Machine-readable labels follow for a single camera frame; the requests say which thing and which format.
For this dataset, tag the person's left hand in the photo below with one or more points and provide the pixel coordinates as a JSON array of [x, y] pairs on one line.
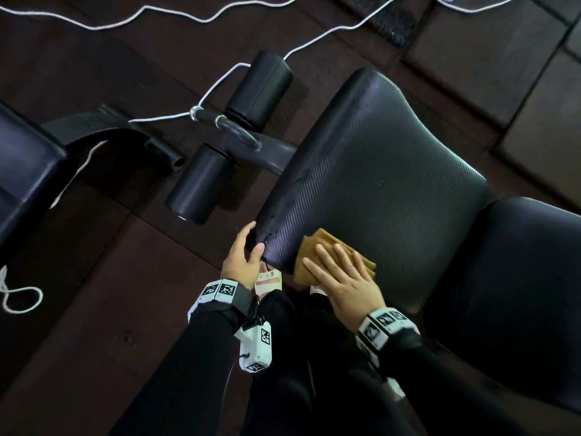
[[240, 263]]

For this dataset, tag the person's right hand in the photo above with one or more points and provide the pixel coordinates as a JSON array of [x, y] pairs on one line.
[[349, 290]]

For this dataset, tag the brown cleaning cloth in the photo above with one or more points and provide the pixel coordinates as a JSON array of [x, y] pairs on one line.
[[313, 240]]

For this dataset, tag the person's right forearm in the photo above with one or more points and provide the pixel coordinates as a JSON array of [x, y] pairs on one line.
[[445, 395]]

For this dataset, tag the person's left forearm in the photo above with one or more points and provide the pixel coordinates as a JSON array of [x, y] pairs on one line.
[[181, 385]]

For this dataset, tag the left marker wristband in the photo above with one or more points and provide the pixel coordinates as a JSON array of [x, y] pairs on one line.
[[218, 289]]

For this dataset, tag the marker wristband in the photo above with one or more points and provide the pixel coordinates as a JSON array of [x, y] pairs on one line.
[[218, 289], [376, 329]]

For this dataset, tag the right marker wristband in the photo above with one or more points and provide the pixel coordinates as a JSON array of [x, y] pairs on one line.
[[376, 329]]

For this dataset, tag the black foam roller pad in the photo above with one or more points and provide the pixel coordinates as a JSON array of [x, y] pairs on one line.
[[199, 183], [258, 88]]

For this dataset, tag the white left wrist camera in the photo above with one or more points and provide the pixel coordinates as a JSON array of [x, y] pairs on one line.
[[254, 349]]

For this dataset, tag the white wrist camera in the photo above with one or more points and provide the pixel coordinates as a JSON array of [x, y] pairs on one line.
[[254, 349], [396, 388]]

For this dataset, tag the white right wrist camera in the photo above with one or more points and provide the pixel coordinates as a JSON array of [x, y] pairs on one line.
[[396, 388]]

